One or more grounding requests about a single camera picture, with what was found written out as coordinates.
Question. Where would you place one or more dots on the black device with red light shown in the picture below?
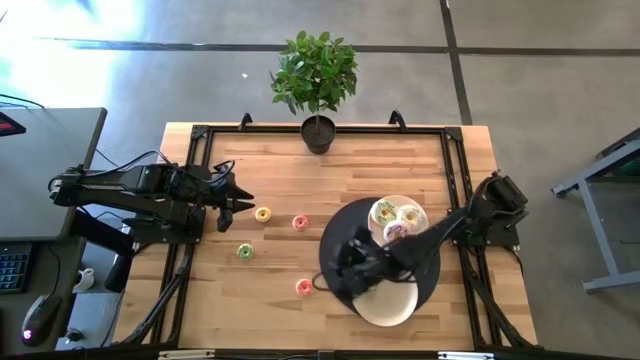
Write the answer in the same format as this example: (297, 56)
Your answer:
(7, 125)

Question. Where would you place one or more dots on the small black floor object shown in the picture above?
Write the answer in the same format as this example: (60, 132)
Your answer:
(74, 334)

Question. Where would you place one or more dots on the large green striped donut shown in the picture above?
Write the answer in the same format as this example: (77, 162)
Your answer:
(376, 210)

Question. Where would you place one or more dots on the small pink donut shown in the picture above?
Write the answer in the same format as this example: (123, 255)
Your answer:
(299, 285)
(295, 220)

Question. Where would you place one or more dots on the small white mug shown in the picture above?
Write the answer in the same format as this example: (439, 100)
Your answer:
(83, 280)

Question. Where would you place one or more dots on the round white plate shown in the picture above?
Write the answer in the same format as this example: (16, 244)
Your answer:
(390, 307)
(422, 232)

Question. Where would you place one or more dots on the black frame bracket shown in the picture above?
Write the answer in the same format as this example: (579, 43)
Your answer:
(245, 120)
(398, 119)

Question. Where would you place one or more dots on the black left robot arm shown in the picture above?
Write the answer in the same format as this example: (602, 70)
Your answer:
(125, 197)

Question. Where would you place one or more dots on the round black mat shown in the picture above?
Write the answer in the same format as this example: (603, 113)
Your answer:
(337, 235)

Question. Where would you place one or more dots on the small green donut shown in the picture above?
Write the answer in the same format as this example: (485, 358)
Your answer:
(240, 249)

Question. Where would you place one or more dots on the green plant in black pot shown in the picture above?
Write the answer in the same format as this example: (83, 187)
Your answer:
(315, 75)

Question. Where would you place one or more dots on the black desk leg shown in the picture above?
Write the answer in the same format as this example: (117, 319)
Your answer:
(100, 232)

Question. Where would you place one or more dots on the black aluminium table frame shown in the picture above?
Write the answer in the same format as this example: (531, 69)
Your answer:
(400, 130)

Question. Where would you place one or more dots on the black computer mouse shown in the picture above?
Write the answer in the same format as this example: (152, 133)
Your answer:
(40, 317)

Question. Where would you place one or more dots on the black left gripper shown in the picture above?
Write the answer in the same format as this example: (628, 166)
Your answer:
(224, 200)

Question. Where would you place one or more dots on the grey desk top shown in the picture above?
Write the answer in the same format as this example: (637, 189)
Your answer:
(40, 150)

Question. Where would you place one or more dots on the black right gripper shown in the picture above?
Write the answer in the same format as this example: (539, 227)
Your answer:
(375, 267)

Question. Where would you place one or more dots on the large white donut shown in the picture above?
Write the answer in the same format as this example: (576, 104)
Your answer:
(404, 212)

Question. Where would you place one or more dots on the black backlit keyboard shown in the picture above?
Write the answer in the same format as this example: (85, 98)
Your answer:
(12, 267)

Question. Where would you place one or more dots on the grey metal table frame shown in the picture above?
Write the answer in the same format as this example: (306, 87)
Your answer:
(600, 240)

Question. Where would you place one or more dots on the dark grey lower desk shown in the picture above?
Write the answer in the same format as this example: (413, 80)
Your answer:
(50, 270)

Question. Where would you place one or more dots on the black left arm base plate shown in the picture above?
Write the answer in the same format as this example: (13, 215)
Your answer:
(150, 235)

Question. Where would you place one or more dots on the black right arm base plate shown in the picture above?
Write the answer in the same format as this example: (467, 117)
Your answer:
(500, 239)

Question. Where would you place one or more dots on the silver edge bracket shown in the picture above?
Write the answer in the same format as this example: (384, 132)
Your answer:
(186, 355)
(465, 356)

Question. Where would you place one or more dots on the small yellow donut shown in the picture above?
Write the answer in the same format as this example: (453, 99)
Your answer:
(258, 212)

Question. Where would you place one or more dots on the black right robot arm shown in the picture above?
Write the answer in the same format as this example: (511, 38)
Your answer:
(450, 225)

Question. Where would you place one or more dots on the large pink drizzled donut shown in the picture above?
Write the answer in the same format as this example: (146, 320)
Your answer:
(390, 229)

